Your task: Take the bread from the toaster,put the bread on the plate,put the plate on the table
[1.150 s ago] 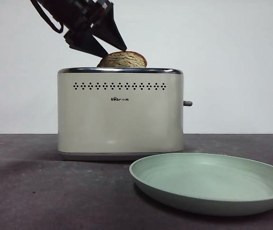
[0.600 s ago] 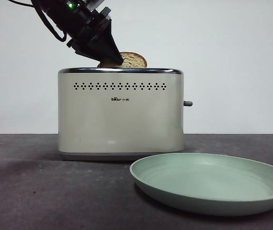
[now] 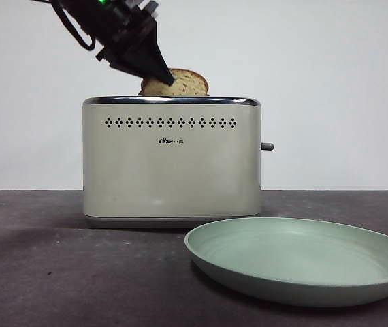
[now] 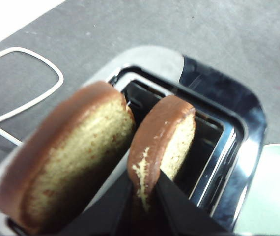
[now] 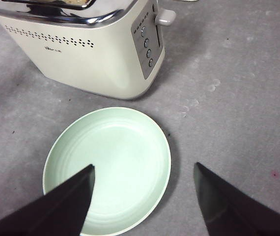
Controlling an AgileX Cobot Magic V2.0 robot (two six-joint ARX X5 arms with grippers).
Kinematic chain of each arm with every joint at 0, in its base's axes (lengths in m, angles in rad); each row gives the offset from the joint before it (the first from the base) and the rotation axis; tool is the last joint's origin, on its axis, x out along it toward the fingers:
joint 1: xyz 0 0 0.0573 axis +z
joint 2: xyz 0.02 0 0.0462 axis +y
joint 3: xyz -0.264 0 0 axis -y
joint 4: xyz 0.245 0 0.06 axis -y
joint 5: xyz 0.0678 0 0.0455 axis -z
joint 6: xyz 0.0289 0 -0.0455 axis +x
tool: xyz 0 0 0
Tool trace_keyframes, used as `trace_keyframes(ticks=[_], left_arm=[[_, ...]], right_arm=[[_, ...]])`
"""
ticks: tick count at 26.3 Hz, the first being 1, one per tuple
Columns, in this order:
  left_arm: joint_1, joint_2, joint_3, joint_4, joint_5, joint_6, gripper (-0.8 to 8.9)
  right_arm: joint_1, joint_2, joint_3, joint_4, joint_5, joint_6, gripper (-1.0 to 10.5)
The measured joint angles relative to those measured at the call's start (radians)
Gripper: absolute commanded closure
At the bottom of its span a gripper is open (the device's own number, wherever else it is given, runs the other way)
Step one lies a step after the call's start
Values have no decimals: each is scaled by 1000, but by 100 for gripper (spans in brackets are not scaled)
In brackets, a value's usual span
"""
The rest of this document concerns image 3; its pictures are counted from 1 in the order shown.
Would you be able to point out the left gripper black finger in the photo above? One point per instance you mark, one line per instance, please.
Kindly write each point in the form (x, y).
(149, 61)

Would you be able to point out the large toast slice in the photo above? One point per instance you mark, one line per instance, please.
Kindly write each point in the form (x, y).
(187, 84)

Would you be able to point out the pale green round plate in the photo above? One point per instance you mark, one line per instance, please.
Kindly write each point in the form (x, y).
(296, 269)

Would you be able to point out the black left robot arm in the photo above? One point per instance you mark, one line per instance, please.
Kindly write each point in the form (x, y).
(112, 17)

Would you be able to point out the cream two-slot toaster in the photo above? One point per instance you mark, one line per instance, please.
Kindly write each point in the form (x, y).
(166, 177)

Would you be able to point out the grey toaster lever knob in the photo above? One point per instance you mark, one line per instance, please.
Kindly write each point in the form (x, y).
(267, 146)

